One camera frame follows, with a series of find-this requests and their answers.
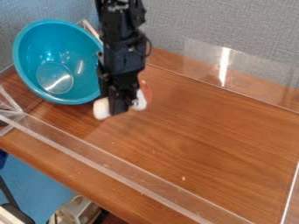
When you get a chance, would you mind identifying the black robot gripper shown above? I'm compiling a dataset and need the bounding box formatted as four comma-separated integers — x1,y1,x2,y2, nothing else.
95,0,149,116

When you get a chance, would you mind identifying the white brown toy mushroom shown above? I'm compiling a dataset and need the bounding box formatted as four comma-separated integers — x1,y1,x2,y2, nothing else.
93,80,153,120

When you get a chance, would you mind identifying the blue plastic bowl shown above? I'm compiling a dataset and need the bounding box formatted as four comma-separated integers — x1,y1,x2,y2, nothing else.
14,19,103,105

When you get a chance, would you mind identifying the clear acrylic front barrier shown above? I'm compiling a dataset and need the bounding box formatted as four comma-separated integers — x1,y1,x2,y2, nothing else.
0,87,254,224

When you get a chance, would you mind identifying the clear acrylic barrier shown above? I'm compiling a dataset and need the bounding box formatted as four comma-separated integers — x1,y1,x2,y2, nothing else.
0,87,254,224
149,39,299,114

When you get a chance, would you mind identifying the clear acrylic back barrier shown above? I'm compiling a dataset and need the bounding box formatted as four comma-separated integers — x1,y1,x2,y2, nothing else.
149,39,299,114

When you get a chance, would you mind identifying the beige box under table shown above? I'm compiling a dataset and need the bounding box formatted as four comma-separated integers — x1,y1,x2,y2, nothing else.
47,195,103,224

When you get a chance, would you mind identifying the black chair part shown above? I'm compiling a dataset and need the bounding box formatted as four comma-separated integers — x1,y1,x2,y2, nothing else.
0,176,37,224

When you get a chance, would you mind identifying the clear acrylic corner bracket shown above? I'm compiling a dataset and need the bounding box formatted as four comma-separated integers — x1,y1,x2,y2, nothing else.
78,19,102,43

